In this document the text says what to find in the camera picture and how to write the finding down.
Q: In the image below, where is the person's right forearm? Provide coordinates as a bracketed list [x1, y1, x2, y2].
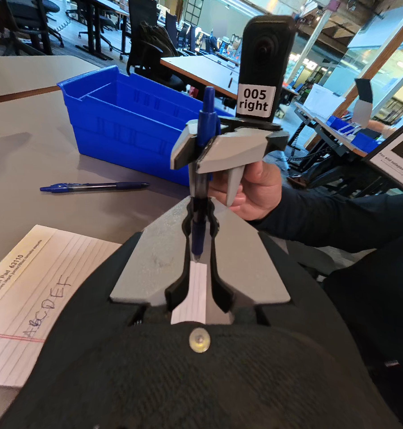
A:
[248, 186, 403, 253]

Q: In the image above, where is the black and white standing card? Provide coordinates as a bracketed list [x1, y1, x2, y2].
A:
[354, 78, 374, 129]

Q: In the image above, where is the white sign card with tag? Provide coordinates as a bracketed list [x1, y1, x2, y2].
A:
[369, 119, 403, 190]

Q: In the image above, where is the wooden-edged background desk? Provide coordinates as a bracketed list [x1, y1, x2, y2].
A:
[294, 101, 383, 158]

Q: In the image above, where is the blue plastic bin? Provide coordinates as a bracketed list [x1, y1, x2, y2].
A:
[57, 65, 235, 186]

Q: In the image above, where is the grey desk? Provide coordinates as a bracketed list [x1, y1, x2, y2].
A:
[0, 86, 291, 429]
[0, 55, 101, 99]

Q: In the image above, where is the white paper box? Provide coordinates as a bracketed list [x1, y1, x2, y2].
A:
[304, 84, 343, 114]

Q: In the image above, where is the white-topped background desk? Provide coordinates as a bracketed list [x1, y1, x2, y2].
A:
[161, 55, 242, 100]

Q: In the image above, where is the blue retractable pen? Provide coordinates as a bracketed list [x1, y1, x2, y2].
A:
[40, 182, 151, 194]
[188, 86, 222, 263]

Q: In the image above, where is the person's dark clothing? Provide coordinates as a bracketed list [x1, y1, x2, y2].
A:
[322, 228, 403, 429]

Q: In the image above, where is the person's right hand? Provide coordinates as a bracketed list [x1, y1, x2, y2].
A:
[208, 159, 283, 221]

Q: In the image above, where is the black desk frame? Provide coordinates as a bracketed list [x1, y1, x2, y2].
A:
[67, 0, 132, 61]

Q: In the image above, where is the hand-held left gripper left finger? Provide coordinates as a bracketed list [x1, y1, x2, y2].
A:
[110, 197, 193, 312]

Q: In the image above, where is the white lined legal pad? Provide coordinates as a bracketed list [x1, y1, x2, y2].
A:
[0, 225, 207, 387]

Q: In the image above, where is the black office chair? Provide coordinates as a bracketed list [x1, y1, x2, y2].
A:
[7, 0, 64, 56]

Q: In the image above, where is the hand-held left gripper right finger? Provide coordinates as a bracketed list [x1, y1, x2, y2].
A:
[208, 197, 291, 317]

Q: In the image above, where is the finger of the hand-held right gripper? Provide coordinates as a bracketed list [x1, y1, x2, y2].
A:
[196, 128, 269, 175]
[170, 121, 204, 170]

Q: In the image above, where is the black chair with backpack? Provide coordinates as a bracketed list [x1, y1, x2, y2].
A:
[128, 0, 185, 91]

